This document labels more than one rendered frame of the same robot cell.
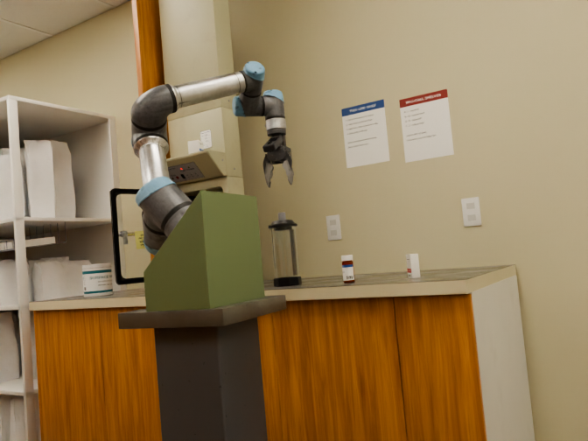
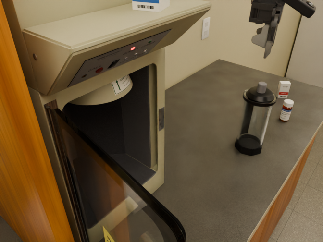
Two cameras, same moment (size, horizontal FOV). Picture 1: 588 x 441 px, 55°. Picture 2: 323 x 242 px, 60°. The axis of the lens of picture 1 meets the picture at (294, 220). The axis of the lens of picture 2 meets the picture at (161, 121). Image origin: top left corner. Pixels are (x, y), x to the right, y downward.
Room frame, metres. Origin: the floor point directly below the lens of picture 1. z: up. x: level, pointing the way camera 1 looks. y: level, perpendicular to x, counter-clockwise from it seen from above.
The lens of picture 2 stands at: (2.29, 0.90, 1.62)
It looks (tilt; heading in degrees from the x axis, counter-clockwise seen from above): 35 degrees down; 278
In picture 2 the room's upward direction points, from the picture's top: straight up
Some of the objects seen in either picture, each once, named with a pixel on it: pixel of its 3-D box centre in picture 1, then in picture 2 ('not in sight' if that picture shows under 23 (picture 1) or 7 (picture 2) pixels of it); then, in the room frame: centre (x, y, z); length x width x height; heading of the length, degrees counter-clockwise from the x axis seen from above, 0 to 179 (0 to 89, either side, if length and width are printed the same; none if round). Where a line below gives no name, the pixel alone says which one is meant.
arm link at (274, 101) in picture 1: (273, 106); not in sight; (2.09, 0.04, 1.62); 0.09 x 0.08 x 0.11; 107
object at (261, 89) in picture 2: (282, 221); (260, 91); (2.07, 0.04, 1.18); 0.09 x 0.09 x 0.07
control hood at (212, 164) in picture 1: (188, 168); (133, 42); (2.40, 0.43, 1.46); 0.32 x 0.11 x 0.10; 58
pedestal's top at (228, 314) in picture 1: (206, 311); not in sight; (1.51, 0.26, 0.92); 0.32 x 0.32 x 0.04; 64
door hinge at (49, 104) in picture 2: not in sight; (72, 186); (2.52, 0.53, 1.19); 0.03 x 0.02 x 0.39; 58
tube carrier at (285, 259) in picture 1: (284, 253); (254, 121); (2.07, 0.04, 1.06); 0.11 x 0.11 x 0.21
